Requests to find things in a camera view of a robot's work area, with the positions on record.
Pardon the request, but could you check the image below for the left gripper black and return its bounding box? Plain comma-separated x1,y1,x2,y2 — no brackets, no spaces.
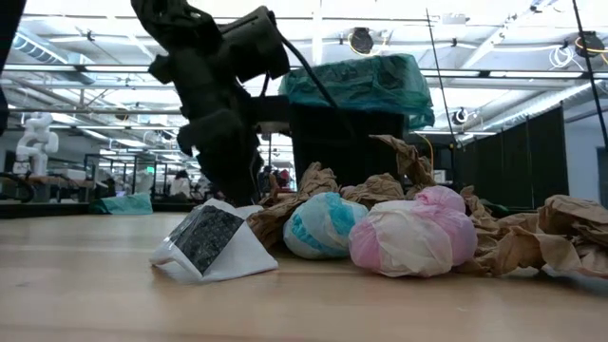
148,28,292,206

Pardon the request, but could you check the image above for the black trash bin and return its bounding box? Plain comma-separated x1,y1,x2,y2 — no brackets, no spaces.
289,102,409,191

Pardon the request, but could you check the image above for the black and white card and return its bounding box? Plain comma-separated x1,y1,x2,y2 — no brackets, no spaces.
150,198,279,285

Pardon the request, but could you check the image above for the blue white plastic ball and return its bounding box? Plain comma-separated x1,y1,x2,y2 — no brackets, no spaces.
282,192,370,260

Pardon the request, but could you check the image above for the teal trash bag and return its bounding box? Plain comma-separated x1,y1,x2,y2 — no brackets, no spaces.
277,52,436,130

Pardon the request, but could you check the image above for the brown packing paper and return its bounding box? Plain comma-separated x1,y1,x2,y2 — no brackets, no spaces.
246,134,608,280

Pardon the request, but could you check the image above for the folded teal bag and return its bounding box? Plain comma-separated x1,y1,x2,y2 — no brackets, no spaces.
89,192,154,216

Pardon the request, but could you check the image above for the person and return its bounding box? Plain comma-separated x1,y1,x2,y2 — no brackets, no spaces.
168,169,194,199

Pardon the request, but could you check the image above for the background workbench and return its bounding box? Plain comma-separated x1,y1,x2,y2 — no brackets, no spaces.
0,173,109,189

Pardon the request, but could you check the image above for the white humanoid robot figure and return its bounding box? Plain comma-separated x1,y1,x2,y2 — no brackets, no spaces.
12,112,61,178

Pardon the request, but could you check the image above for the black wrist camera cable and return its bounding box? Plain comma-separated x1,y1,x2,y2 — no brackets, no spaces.
277,32,357,139

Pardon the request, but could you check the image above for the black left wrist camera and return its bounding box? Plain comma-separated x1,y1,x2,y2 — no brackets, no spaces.
218,7,291,85

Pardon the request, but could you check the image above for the ceiling cable reel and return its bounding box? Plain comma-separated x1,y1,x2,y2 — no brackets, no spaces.
572,30,607,59
349,27,376,56
450,106,471,127

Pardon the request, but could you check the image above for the long black cable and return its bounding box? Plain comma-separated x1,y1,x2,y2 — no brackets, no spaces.
571,0,608,143
425,9,458,184

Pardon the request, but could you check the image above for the silver ventilation duct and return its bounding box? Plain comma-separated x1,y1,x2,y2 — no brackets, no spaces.
11,31,96,86

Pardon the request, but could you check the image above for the black partition wall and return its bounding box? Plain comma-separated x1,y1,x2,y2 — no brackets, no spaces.
453,104,571,213

